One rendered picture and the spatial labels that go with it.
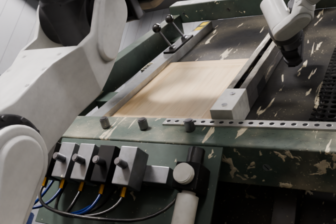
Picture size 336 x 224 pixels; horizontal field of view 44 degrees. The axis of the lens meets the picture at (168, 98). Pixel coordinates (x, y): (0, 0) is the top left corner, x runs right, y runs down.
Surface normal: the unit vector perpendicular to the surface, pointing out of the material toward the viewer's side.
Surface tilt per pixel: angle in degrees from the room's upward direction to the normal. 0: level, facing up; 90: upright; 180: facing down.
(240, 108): 90
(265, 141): 53
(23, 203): 90
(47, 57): 64
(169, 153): 90
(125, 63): 90
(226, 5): 143
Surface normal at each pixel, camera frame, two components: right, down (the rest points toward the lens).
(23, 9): 0.82, -0.04
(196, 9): -0.44, 0.46
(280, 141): -0.23, -0.89
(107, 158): -0.45, -0.43
